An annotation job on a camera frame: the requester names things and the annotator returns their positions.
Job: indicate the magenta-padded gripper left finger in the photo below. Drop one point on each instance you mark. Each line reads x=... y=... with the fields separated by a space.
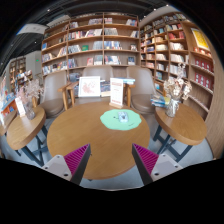
x=56 y=166

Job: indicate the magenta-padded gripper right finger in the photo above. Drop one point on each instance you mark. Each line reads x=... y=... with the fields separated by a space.
x=165 y=165

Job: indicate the transparent light blue computer mouse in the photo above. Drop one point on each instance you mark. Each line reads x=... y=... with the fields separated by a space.
x=123 y=116

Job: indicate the green smiley mouse pad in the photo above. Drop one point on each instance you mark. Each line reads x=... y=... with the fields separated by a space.
x=110 y=121

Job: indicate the glass vase with beige flowers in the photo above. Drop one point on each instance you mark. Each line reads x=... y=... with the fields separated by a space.
x=172 y=108

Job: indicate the brown cushioned wooden armchair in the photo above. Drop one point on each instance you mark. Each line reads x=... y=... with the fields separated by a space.
x=143 y=103
x=53 y=103
x=100 y=71

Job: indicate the stack of colourful books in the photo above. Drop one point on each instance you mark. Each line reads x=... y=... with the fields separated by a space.
x=158 y=100

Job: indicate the small white table card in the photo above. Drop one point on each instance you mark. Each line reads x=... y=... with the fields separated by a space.
x=20 y=106

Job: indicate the white framed floral picture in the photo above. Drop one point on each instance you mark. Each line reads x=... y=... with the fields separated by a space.
x=89 y=86

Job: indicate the white sign in wooden base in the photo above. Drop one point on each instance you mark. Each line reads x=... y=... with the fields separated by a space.
x=116 y=91

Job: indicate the pile of blue books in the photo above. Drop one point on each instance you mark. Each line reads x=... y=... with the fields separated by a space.
x=130 y=80

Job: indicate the dark cover book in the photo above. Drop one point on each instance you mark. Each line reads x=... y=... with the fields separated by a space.
x=105 y=88

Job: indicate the distant wooden bookshelf unit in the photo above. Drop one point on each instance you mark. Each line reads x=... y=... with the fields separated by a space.
x=18 y=71

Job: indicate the curved wooden bookshelf unit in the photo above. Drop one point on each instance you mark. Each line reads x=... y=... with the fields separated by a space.
x=173 y=51

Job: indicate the wide wooden bookshelf unit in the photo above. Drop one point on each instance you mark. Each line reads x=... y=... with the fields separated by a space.
x=90 y=51

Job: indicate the white ceiling light panel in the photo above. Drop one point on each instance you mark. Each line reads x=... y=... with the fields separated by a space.
x=33 y=29

